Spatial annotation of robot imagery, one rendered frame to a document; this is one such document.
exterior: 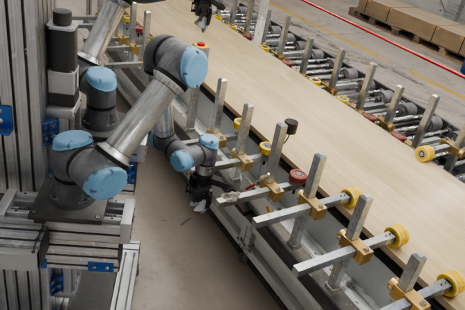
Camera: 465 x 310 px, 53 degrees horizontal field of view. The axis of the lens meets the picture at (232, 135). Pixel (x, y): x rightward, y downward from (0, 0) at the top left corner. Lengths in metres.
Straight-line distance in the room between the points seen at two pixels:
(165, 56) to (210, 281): 1.66
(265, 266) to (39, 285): 1.20
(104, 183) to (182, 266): 1.55
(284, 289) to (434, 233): 0.91
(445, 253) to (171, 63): 1.27
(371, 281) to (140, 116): 1.19
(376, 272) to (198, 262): 1.20
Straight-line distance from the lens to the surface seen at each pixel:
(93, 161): 1.38
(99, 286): 2.45
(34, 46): 1.54
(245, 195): 1.99
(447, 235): 2.12
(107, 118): 1.95
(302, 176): 2.12
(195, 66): 1.39
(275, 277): 2.66
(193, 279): 2.79
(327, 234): 2.18
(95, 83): 1.89
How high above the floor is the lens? 2.04
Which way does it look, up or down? 29 degrees down
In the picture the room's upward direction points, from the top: 10 degrees clockwise
